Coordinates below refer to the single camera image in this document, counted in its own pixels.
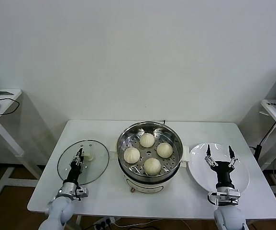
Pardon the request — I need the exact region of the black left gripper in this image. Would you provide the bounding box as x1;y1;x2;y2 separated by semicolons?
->
65;148;85;184

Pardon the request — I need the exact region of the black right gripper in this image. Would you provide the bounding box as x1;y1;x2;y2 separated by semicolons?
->
204;144;238;190

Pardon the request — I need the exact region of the round glass pot lid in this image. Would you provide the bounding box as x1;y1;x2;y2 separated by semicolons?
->
57;140;110;186

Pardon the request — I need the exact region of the white steamed baozi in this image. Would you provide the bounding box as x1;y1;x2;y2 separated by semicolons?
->
156;142;174;158
139;133;155;148
144;158;162;175
123;147;141;163

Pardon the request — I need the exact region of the stainless steel steamer basket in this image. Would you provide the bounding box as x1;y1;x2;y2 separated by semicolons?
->
117;121;184;179

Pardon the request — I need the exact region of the white round plate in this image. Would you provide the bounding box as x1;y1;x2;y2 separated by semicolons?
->
188;142;250;198

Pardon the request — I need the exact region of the white power strip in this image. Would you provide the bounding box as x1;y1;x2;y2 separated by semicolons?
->
92;217;117;228

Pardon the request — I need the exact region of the white electric cooker base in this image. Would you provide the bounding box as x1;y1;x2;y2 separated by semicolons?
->
109;140;191;194

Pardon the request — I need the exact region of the white side table with mouse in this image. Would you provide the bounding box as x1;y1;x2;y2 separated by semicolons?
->
0;88;43;199

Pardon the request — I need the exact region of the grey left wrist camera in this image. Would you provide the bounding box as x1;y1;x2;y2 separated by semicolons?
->
75;186;90;201

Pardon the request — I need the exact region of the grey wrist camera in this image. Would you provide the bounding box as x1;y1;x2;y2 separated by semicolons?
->
208;188;241;207
75;186;90;201

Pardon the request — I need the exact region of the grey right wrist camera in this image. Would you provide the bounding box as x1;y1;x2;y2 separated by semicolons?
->
208;188;241;207

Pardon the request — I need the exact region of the black mouse cable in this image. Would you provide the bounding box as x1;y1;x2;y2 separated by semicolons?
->
0;97;21;118

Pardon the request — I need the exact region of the white cable under table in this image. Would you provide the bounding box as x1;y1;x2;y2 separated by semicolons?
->
113;218;157;227

